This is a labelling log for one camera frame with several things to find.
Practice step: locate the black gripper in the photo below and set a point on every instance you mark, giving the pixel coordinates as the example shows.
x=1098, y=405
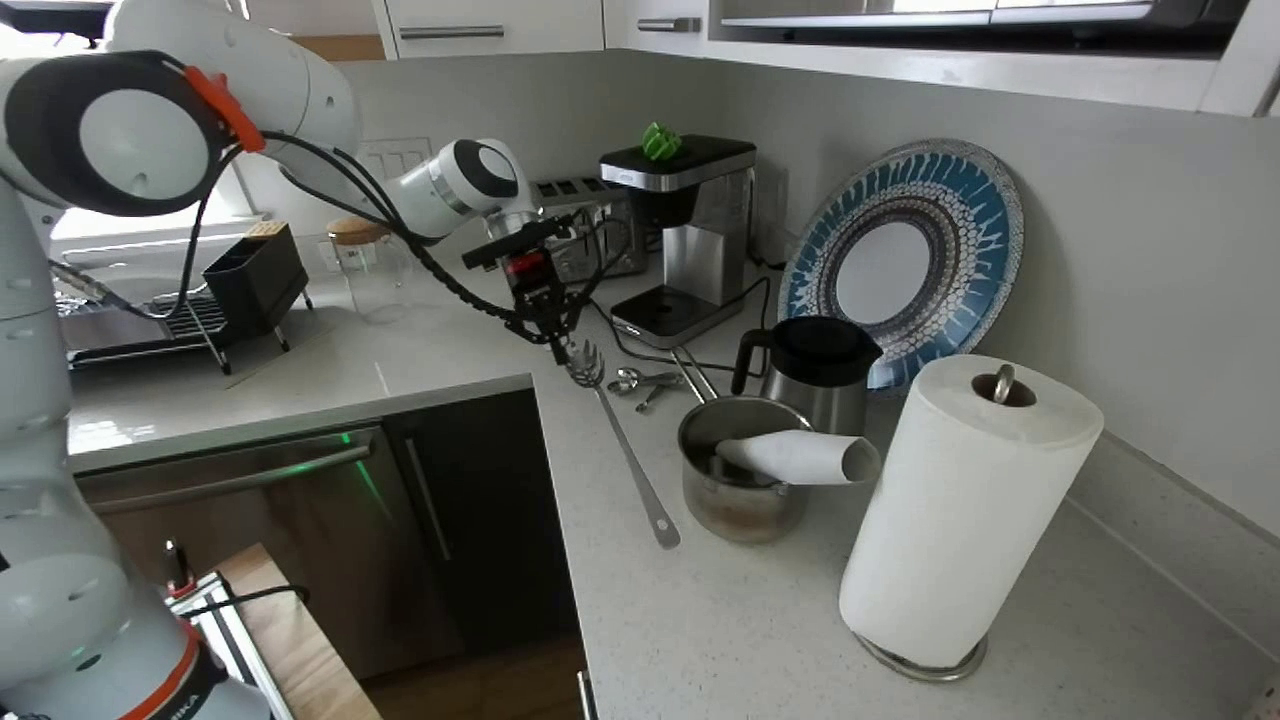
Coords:
x=543, y=300

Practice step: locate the steel pasta server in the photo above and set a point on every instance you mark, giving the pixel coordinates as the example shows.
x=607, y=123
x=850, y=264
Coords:
x=594, y=419

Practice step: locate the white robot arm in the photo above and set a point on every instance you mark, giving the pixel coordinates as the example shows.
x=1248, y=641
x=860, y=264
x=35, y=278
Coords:
x=143, y=126

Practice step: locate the steel utensil on counter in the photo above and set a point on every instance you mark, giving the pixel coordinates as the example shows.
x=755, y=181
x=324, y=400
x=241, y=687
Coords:
x=651, y=384

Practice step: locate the glass jar wooden lid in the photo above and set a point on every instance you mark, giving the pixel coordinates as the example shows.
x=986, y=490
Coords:
x=361, y=251

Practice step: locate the green object on coffee maker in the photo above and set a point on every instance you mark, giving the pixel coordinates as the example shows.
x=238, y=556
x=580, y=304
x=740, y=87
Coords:
x=657, y=140

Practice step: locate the black steel coffee maker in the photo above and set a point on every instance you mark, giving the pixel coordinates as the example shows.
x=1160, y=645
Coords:
x=700, y=216

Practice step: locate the black dish rack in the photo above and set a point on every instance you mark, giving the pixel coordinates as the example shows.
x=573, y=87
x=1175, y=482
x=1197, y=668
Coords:
x=162, y=297

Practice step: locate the black lid steel carafe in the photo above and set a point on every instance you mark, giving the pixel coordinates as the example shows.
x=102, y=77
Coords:
x=813, y=364

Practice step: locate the dark lower cabinet door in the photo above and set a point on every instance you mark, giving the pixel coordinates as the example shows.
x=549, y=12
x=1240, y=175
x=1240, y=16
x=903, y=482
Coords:
x=482, y=492

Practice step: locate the stainless dishwasher front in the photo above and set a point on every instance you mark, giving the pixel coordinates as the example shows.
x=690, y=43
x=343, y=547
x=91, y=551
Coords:
x=330, y=511

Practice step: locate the blue white decorative plate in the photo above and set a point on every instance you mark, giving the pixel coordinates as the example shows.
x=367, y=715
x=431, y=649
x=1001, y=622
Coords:
x=918, y=251

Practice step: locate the wooden board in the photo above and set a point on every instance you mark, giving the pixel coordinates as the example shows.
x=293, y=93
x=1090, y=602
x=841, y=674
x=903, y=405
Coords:
x=298, y=654

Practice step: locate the white paper towel roll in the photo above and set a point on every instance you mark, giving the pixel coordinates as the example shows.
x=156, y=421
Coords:
x=978, y=464

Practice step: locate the white upper cabinets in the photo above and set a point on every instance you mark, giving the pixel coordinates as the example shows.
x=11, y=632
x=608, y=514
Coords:
x=1153, y=55

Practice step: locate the steel saucepan white handle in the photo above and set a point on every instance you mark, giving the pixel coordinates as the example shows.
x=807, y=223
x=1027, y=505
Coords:
x=751, y=464

